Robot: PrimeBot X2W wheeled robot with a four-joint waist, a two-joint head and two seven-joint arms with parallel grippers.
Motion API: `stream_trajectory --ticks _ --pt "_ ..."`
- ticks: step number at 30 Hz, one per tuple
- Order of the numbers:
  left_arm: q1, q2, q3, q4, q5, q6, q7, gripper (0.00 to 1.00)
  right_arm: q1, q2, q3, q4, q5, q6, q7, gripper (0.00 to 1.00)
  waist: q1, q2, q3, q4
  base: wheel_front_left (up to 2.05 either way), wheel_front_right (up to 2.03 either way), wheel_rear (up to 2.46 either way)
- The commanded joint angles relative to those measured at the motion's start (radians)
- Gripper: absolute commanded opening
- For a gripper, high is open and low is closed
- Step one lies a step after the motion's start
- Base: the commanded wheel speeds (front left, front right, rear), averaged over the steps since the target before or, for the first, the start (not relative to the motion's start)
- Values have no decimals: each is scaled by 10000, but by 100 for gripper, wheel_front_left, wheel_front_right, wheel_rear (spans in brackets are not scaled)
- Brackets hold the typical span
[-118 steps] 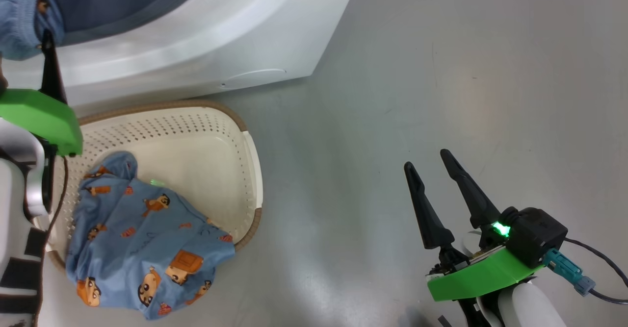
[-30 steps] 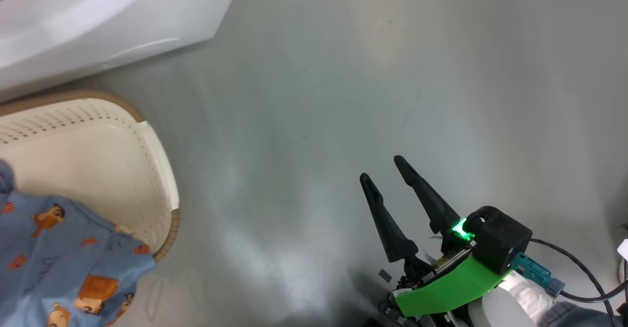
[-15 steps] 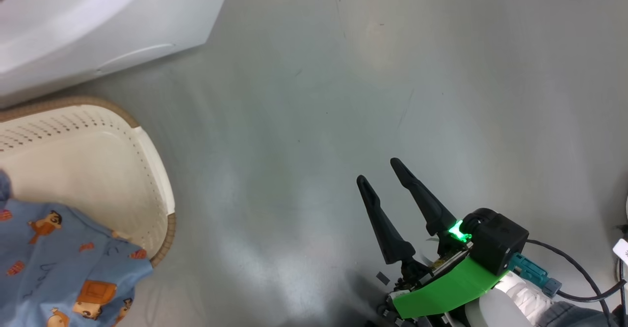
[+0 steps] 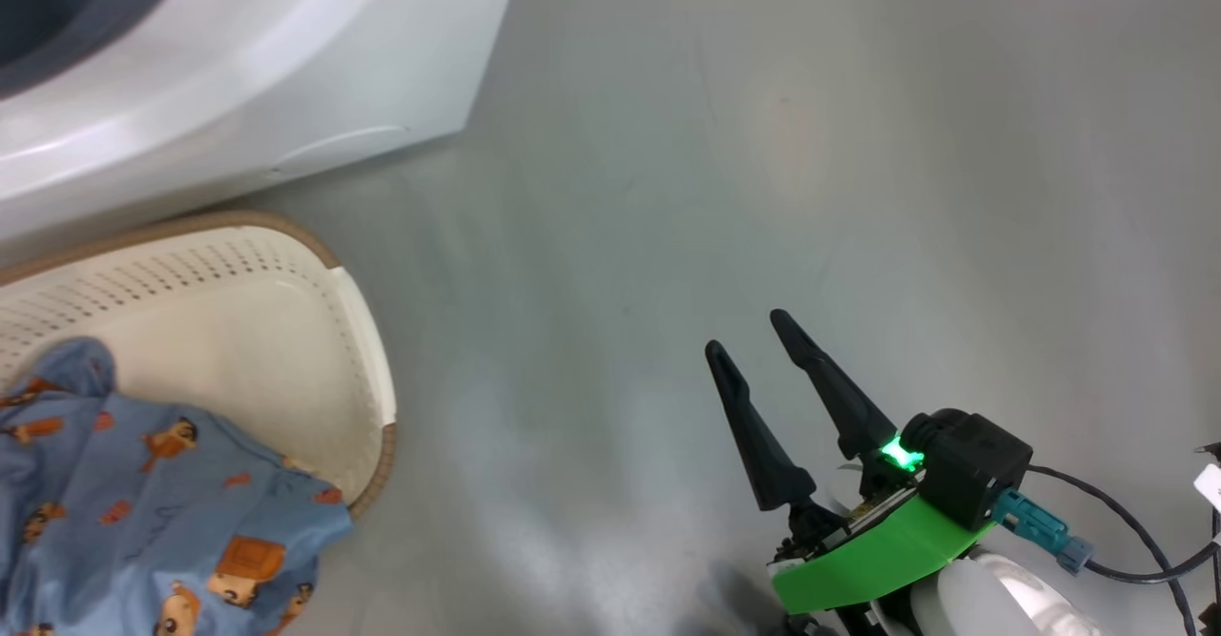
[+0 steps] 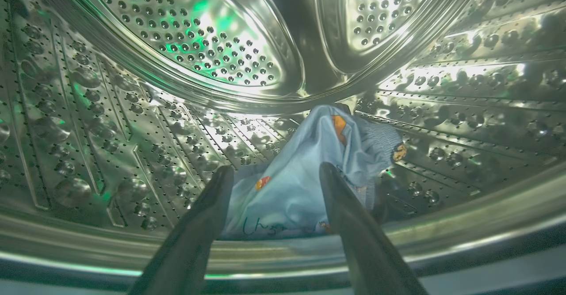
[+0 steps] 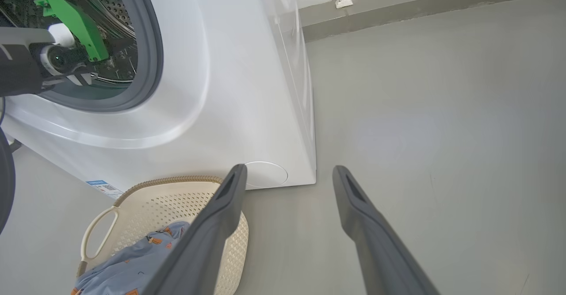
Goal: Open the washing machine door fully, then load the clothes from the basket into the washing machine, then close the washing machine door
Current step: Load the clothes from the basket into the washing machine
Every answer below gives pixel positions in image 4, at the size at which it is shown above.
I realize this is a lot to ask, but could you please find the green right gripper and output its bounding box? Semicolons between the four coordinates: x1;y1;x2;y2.
705;308;998;618

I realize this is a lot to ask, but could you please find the blue cartoon print garment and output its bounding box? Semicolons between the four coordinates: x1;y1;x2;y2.
0;337;354;636

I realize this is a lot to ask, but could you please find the white front-load washing machine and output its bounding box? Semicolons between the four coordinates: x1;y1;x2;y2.
0;0;526;241

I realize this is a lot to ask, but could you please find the round white filter cover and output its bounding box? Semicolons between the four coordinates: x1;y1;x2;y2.
272;124;411;179

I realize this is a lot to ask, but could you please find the cream perforated plastic laundry basket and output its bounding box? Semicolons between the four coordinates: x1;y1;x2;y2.
0;212;398;523

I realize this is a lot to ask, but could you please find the teal cable connector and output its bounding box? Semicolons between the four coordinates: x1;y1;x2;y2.
992;488;1093;575

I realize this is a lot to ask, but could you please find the thin black cable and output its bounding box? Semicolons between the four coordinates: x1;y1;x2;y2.
1083;541;1221;585
1028;464;1203;636

